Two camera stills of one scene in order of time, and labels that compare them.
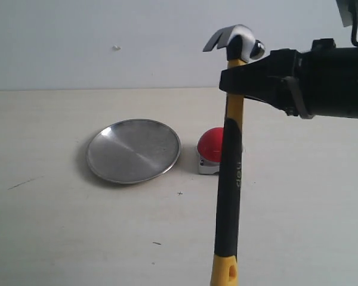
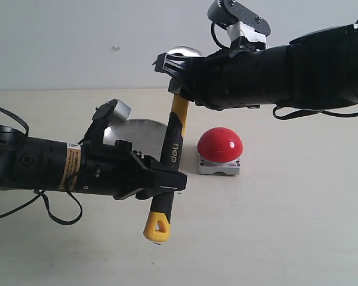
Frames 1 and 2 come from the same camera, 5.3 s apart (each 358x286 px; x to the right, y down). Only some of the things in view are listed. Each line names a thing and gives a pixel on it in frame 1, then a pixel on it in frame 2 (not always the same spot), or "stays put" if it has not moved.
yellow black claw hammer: (240, 43) to (157, 228)
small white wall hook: (116, 47) stays put
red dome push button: (209, 146) stays put
